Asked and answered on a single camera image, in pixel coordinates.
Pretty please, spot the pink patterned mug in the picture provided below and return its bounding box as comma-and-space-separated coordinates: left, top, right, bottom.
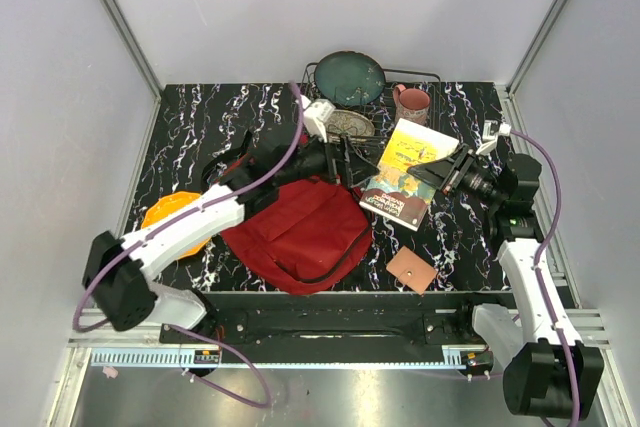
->
392, 84, 431, 125

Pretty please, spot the red backpack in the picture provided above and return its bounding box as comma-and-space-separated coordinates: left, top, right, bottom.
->
202, 129, 374, 296

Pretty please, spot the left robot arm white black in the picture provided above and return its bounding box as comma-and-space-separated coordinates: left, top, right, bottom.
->
82, 138, 377, 343

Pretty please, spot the teal ceramic plate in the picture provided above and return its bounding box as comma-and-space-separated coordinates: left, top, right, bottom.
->
314, 51, 386, 107

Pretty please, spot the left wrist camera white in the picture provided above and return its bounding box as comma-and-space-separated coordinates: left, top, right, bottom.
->
302, 96, 335, 143

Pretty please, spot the orange perforated plate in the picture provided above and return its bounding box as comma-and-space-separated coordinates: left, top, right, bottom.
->
140, 191, 201, 230

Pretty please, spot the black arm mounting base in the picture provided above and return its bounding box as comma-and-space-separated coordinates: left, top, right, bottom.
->
158, 291, 515, 348

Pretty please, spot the yellow paperback book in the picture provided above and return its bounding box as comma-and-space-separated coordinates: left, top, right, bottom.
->
360, 119, 459, 231

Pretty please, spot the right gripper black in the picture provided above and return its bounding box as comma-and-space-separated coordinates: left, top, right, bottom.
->
408, 143, 506, 208

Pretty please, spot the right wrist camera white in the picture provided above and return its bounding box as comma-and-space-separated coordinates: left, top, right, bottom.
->
476, 120, 511, 156

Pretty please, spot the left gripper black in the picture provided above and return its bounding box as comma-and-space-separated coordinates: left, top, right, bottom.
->
276, 127, 379, 189

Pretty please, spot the black wire dish rack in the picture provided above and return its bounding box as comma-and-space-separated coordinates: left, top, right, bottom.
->
334, 68, 445, 138

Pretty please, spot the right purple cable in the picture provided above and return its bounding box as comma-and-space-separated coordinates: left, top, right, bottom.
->
507, 130, 584, 423

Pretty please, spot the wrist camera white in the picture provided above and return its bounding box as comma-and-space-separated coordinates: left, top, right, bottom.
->
302, 96, 335, 143
476, 120, 511, 156

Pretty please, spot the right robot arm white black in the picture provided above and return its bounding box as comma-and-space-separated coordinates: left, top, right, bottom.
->
408, 147, 604, 426

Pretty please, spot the aluminium frame rail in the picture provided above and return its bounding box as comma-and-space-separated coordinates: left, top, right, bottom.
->
67, 306, 614, 371

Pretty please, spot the patterned beige plate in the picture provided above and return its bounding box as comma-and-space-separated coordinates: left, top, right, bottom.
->
326, 109, 375, 137

